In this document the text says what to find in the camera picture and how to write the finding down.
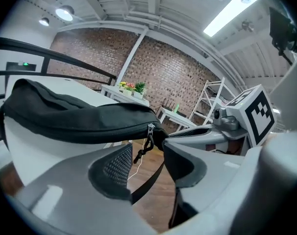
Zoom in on green potted plant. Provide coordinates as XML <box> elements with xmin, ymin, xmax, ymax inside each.
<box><xmin>133</xmin><ymin>81</ymin><xmax>147</xmax><ymax>100</ymax></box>

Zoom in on long white table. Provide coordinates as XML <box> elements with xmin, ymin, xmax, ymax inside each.
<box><xmin>100</xmin><ymin>84</ymin><xmax>150</xmax><ymax>107</ymax></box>

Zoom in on black head-mounted device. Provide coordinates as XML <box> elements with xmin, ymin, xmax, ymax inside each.
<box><xmin>269</xmin><ymin>6</ymin><xmax>297</xmax><ymax>66</ymax></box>

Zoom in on black metal railing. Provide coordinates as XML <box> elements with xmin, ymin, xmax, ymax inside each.
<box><xmin>0</xmin><ymin>37</ymin><xmax>118</xmax><ymax>146</ymax></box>

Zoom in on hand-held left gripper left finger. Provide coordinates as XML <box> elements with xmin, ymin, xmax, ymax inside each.
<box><xmin>15</xmin><ymin>142</ymin><xmax>160</xmax><ymax>235</ymax></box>

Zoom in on long ceiling light panel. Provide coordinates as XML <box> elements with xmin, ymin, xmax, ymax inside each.
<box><xmin>203</xmin><ymin>0</ymin><xmax>265</xmax><ymax>37</ymax></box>

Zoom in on orange potted flowers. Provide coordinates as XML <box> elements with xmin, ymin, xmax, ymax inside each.
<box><xmin>124</xmin><ymin>82</ymin><xmax>136</xmax><ymax>97</ymax></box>

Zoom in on black chair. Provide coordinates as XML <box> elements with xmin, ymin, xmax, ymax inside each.
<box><xmin>160</xmin><ymin>98</ymin><xmax>179</xmax><ymax>114</ymax></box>

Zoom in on white cable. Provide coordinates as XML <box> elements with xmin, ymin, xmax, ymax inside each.
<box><xmin>127</xmin><ymin>137</ymin><xmax>149</xmax><ymax>181</ymax></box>

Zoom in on white shelf rack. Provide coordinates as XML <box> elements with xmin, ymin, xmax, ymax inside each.
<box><xmin>188</xmin><ymin>77</ymin><xmax>238</xmax><ymax>127</ymax></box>

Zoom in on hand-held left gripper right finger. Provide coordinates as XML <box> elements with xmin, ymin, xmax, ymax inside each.
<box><xmin>162</xmin><ymin>141</ymin><xmax>248</xmax><ymax>230</ymax></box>

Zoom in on black fabric bag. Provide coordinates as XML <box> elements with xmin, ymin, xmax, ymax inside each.
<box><xmin>0</xmin><ymin>78</ymin><xmax>180</xmax><ymax>230</ymax></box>

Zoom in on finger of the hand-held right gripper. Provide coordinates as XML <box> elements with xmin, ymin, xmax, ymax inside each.
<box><xmin>164</xmin><ymin>130</ymin><xmax>229</xmax><ymax>147</ymax></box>
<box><xmin>169</xmin><ymin>125</ymin><xmax>214</xmax><ymax>137</ymax></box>

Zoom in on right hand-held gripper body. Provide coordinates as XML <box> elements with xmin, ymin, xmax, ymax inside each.
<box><xmin>205</xmin><ymin>84</ymin><xmax>278</xmax><ymax>156</ymax></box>

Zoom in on large round ceiling lamp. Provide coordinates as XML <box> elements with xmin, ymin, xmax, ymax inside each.
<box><xmin>55</xmin><ymin>5</ymin><xmax>74</xmax><ymax>22</ymax></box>

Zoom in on small white table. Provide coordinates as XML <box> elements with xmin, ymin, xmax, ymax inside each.
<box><xmin>156</xmin><ymin>106</ymin><xmax>196</xmax><ymax>132</ymax></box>

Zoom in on dark exit sign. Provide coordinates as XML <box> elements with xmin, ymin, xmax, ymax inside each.
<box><xmin>5</xmin><ymin>61</ymin><xmax>38</xmax><ymax>71</ymax></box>

